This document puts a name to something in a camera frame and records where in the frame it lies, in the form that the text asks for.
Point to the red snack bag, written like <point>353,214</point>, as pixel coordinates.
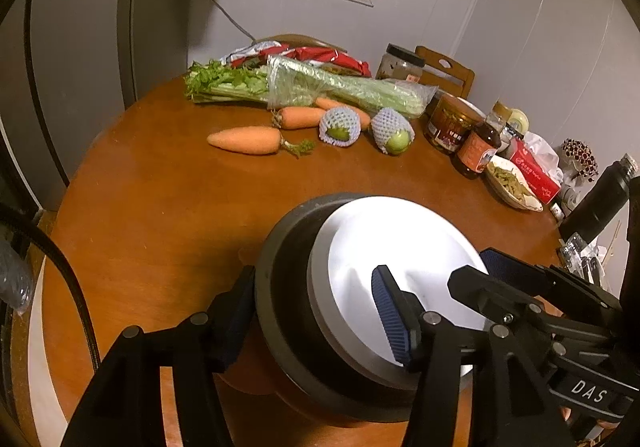
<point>325,57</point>

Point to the dark soy sauce bottle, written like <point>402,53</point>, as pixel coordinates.
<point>482,143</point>

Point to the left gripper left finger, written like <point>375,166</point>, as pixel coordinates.
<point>210,342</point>

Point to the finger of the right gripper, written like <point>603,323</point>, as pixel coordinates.
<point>505,305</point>
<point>576,298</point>

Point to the pink crab shaped plate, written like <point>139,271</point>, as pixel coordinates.
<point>257,397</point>

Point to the netted green fruit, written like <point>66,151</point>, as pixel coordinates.
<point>392,132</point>
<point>339,127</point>

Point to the right netted green fruit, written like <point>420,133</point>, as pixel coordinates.
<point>392,132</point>

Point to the red white patterned ornament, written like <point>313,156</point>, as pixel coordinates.
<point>577,161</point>

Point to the small white bottle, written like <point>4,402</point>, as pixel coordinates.
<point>556,211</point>

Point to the curved wooden chair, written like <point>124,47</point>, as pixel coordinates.
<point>295,40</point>

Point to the yellow tape roll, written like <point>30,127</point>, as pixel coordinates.
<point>518,121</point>

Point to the middle carrot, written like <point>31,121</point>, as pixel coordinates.
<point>297,118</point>

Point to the large instant noodle bowl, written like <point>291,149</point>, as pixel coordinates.
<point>376,265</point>

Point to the grey refrigerator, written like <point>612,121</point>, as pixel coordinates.
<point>70,68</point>

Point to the clear jar black lid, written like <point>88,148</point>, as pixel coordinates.
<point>399,63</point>

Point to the white plate of vegetables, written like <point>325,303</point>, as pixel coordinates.
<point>510,185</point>

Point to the red sauce jar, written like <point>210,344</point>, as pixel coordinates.
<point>449,120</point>

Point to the black thermos flask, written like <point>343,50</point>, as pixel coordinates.
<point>603,201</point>

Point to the stainless steel bowl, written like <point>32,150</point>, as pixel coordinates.
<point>331,358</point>

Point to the carrot in front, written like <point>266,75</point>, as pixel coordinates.
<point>257,141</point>

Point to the bagged celery bunch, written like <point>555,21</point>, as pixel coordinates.
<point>285,82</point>

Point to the left netted green fruit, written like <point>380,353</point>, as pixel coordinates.
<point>339,127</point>

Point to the red tissue box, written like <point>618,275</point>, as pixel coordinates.
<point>539,164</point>

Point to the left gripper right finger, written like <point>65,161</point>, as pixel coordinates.
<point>427,344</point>

